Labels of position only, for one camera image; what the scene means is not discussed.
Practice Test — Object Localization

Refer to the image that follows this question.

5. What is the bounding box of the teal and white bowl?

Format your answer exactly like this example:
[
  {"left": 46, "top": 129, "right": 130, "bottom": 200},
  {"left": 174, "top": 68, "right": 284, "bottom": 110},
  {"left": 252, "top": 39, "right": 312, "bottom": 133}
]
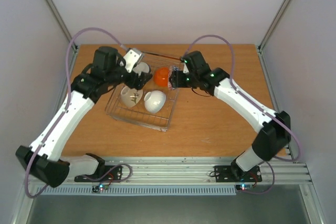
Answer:
[{"left": 132, "top": 62, "right": 151, "bottom": 76}]

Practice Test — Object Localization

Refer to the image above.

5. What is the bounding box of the floral cream bowl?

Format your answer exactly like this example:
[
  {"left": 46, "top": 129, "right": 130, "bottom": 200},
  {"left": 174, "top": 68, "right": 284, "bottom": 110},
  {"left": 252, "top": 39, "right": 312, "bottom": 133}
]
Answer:
[{"left": 120, "top": 86, "right": 143, "bottom": 108}]

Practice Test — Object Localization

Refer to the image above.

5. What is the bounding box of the chrome wire dish rack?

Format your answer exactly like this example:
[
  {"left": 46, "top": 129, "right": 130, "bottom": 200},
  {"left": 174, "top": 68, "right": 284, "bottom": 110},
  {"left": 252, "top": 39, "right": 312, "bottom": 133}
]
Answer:
[{"left": 105, "top": 53, "right": 182, "bottom": 132}]

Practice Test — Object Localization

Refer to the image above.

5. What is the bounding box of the red patterned small dish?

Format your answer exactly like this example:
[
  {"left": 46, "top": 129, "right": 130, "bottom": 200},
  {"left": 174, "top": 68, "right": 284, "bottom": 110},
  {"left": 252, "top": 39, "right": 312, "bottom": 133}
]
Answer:
[{"left": 167, "top": 66, "right": 179, "bottom": 90}]

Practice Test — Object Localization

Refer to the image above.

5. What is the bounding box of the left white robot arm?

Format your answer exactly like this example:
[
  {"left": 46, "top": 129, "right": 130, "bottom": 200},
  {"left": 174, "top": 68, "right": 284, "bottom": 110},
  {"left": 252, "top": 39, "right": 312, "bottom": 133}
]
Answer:
[{"left": 16, "top": 46, "right": 152, "bottom": 188}]

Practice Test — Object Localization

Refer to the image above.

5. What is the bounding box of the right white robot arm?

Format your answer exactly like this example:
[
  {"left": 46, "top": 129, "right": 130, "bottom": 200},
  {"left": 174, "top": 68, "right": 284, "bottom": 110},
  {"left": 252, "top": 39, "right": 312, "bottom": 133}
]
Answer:
[{"left": 168, "top": 51, "right": 291, "bottom": 181}]

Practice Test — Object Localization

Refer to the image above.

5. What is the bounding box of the left controller board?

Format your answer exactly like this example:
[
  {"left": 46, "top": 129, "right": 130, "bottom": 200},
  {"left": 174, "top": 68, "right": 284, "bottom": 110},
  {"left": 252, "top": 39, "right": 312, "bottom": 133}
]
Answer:
[{"left": 91, "top": 184, "right": 109, "bottom": 193}]

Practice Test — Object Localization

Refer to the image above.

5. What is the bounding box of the controller board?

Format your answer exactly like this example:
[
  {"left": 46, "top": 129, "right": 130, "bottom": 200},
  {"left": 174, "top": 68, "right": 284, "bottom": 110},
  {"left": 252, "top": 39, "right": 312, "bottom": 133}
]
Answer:
[
  {"left": 91, "top": 184, "right": 109, "bottom": 193},
  {"left": 236, "top": 184, "right": 256, "bottom": 191}
]

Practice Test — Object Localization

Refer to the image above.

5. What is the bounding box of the right controller board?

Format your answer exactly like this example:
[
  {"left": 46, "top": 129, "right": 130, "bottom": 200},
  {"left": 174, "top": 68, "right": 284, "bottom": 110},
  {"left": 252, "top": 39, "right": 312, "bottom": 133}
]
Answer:
[{"left": 236, "top": 184, "right": 256, "bottom": 191}]

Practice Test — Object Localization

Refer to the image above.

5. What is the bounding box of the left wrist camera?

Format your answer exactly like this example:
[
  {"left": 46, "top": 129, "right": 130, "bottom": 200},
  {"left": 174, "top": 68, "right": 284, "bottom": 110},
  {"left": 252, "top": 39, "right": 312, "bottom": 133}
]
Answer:
[{"left": 123, "top": 48, "right": 144, "bottom": 73}]

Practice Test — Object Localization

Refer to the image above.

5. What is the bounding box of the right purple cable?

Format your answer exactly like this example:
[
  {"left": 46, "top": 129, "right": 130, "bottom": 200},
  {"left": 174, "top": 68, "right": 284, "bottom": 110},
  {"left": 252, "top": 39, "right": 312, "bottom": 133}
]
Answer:
[{"left": 183, "top": 34, "right": 303, "bottom": 195}]

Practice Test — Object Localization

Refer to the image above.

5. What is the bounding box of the aluminium mounting rail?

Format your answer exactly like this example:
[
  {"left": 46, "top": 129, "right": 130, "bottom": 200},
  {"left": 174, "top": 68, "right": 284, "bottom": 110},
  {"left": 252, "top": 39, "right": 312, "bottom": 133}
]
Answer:
[{"left": 25, "top": 155, "right": 313, "bottom": 186}]

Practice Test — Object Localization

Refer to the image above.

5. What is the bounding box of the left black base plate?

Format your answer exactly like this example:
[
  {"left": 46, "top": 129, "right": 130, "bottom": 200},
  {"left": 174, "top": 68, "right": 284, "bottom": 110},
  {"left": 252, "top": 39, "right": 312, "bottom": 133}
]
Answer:
[{"left": 74, "top": 165, "right": 122, "bottom": 183}]

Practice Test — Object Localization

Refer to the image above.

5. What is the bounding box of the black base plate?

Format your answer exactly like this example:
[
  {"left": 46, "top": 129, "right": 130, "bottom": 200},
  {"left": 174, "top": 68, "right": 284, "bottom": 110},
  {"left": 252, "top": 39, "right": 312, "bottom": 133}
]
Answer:
[
  {"left": 74, "top": 165, "right": 122, "bottom": 183},
  {"left": 213, "top": 165, "right": 262, "bottom": 183}
]

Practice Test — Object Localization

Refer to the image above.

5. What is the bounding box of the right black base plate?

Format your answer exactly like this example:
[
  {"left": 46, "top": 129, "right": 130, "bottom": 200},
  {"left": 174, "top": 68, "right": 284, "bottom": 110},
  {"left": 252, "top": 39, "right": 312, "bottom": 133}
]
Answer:
[{"left": 213, "top": 165, "right": 262, "bottom": 183}]

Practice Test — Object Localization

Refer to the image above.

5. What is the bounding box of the left aluminium frame post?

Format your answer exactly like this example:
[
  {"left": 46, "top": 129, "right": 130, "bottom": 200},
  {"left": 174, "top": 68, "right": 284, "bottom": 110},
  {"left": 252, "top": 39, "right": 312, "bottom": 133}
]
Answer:
[{"left": 44, "top": 0, "right": 72, "bottom": 42}]

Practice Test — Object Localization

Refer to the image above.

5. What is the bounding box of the aluminium frame post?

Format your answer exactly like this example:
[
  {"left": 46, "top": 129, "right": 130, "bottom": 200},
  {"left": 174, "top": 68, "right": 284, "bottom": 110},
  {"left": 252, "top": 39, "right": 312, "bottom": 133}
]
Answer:
[
  {"left": 44, "top": 0, "right": 72, "bottom": 42},
  {"left": 257, "top": 0, "right": 292, "bottom": 52}
]

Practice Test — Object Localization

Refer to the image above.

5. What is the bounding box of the grey slotted cable duct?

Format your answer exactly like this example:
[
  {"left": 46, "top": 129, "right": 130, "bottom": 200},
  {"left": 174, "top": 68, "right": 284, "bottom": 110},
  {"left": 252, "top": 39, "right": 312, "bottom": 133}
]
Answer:
[{"left": 42, "top": 185, "right": 236, "bottom": 196}]

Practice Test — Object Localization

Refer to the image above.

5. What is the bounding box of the right aluminium frame post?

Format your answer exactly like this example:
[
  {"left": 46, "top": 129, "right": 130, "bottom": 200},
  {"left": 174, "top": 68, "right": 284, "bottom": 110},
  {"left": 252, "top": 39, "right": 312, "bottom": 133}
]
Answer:
[{"left": 257, "top": 0, "right": 292, "bottom": 52}]

